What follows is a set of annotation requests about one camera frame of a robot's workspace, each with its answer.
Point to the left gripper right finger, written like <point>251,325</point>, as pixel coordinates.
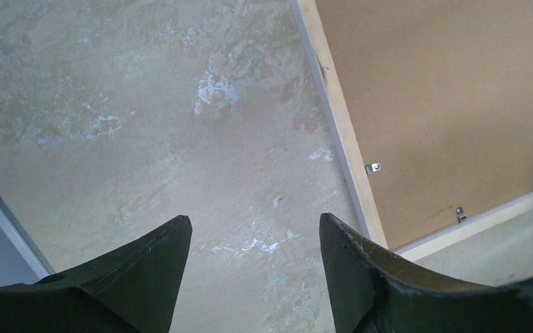
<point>372,289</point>

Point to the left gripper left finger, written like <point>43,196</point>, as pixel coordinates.
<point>133,288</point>

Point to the wooden picture frame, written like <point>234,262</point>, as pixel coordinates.
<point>340,115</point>

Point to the brown backing board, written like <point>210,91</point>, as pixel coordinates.
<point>455,115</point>

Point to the silver turn clip right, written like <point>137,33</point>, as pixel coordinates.
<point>461,215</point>

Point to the silver turn clip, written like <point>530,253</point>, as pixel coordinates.
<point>372,168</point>
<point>461,215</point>

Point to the silver turn clip left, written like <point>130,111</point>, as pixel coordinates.
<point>372,168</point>

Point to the aluminium frame rails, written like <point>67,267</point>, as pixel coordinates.
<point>4,225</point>

